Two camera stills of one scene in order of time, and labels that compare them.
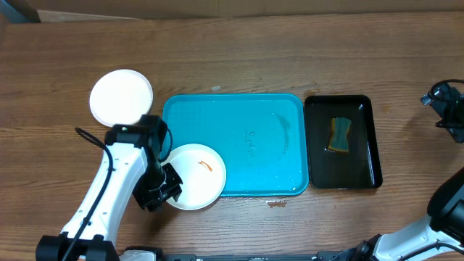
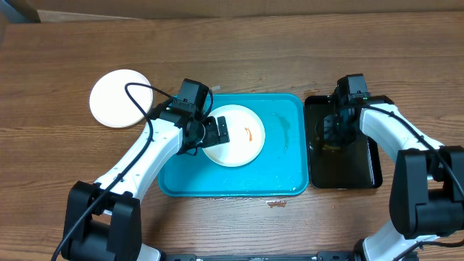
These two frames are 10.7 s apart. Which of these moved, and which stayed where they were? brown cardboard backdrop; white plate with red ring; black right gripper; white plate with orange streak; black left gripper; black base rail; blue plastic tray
Moved: black left gripper; black right gripper; white plate with orange streak
Stayed: black base rail; blue plastic tray; white plate with red ring; brown cardboard backdrop
